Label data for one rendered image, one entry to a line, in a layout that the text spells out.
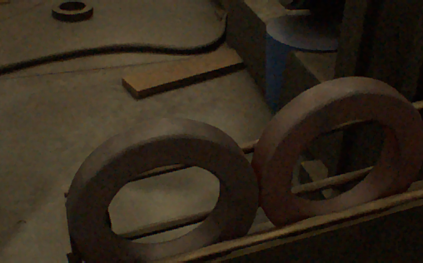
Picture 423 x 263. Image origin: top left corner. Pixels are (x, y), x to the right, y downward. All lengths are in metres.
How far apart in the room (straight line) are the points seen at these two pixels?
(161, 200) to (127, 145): 1.08
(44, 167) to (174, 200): 0.40
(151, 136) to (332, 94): 0.17
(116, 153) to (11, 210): 1.12
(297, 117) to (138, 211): 1.05
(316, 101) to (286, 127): 0.04
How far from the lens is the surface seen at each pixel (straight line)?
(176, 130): 0.52
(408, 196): 0.65
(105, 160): 0.52
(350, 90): 0.56
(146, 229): 0.63
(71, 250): 0.55
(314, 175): 1.60
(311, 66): 1.76
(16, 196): 1.67
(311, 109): 0.55
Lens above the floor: 1.01
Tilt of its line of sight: 33 degrees down
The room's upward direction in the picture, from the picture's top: 2 degrees clockwise
